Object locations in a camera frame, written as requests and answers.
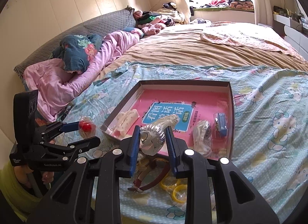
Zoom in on red earrings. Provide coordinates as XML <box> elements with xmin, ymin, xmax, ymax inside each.
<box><xmin>78</xmin><ymin>117</ymin><xmax>97</xmax><ymax>139</ymax></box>

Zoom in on clear bag of dark jewelry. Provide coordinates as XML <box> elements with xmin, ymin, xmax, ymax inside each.
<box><xmin>193</xmin><ymin>120</ymin><xmax>213</xmax><ymax>158</ymax></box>

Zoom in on left hand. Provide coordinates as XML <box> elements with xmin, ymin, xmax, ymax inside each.
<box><xmin>14</xmin><ymin>165</ymin><xmax>54</xmax><ymax>188</ymax></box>

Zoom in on cream hair claw clip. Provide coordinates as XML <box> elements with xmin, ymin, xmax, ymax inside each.
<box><xmin>112</xmin><ymin>109</ymin><xmax>139</xmax><ymax>139</ymax></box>

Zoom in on pink book blue label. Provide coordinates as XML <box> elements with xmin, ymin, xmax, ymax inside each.
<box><xmin>113</xmin><ymin>89</ymin><xmax>230</xmax><ymax>157</ymax></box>

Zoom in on brown headband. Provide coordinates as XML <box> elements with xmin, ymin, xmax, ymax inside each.
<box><xmin>127</xmin><ymin>158</ymin><xmax>170</xmax><ymax>192</ymax></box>

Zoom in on pink quilt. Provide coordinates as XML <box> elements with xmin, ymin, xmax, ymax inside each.
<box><xmin>23</xmin><ymin>31</ymin><xmax>140</xmax><ymax>122</ymax></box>

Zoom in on shallow cardboard box tray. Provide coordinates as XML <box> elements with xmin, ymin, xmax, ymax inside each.
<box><xmin>101</xmin><ymin>80</ymin><xmax>234</xmax><ymax>160</ymax></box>

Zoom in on yellow rings in bag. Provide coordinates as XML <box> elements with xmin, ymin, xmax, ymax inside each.
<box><xmin>158</xmin><ymin>177</ymin><xmax>188</xmax><ymax>205</ymax></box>

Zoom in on blue item in bag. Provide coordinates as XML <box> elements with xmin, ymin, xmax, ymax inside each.
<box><xmin>215</xmin><ymin>112</ymin><xmax>228</xmax><ymax>138</ymax></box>

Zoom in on dark blue floral pillow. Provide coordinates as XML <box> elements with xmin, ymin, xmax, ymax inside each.
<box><xmin>49</xmin><ymin>34</ymin><xmax>103</xmax><ymax>74</ymax></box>

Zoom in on tan bed blanket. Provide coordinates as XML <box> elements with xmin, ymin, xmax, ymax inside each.
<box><xmin>97</xmin><ymin>24</ymin><xmax>307</xmax><ymax>80</ymax></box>

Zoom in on hello kitty blue bedsheet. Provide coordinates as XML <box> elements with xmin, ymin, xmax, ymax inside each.
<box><xmin>61</xmin><ymin>62</ymin><xmax>307</xmax><ymax>222</ymax></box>

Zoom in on pile of clothes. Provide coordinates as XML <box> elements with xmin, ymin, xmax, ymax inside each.
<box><xmin>133</xmin><ymin>2</ymin><xmax>185</xmax><ymax>36</ymax></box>

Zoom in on pink floral blanket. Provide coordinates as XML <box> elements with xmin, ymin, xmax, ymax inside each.
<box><xmin>200</xmin><ymin>21</ymin><xmax>304</xmax><ymax>61</ymax></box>

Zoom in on grey quilted headboard cushion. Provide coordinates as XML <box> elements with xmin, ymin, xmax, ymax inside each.
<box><xmin>14</xmin><ymin>6</ymin><xmax>136</xmax><ymax>79</ymax></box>

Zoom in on window sill clothes pile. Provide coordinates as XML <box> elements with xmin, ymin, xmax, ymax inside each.
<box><xmin>190</xmin><ymin>0</ymin><xmax>254</xmax><ymax>12</ymax></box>

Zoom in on grey white dresser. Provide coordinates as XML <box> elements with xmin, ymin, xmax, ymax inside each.
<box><xmin>273</xmin><ymin>14</ymin><xmax>308</xmax><ymax>60</ymax></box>

